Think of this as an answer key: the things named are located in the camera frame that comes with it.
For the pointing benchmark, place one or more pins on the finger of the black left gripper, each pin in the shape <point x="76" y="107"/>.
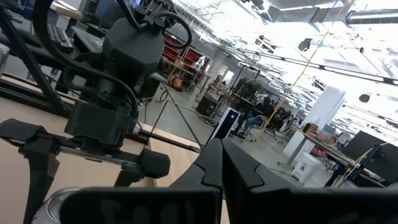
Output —
<point x="40" y="174"/>
<point x="129" y="177"/>

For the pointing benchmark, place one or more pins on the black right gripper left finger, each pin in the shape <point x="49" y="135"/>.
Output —
<point x="199" y="202"/>

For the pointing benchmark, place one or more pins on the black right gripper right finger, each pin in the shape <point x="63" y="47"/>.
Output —
<point x="264" y="202"/>

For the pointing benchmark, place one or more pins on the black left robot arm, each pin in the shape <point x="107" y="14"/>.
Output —
<point x="133" y="46"/>

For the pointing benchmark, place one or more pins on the silver Diet Coke can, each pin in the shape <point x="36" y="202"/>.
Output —
<point x="46" y="211"/>

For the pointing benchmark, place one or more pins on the white trash bin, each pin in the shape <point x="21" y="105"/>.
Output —
<point x="306" y="168"/>

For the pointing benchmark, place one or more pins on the wooden workbench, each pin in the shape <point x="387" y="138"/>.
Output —
<point x="329" y="149"/>

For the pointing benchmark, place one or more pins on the person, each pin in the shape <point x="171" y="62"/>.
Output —
<point x="258" y="118"/>

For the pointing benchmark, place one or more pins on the black cabinet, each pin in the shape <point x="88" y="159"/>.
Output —
<point x="206" y="107"/>

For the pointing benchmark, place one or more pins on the black keyboard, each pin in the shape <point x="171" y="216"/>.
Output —
<point x="59" y="37"/>

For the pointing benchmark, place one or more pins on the black desk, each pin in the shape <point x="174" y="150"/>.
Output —
<point x="84" y="39"/>

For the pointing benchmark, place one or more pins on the black monitor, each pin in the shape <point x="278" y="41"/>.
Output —
<point x="382" y="161"/>

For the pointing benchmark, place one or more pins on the red storage rack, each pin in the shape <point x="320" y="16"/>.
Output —
<point x="186" y="59"/>

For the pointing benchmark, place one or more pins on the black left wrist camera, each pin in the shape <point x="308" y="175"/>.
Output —
<point x="99" y="124"/>

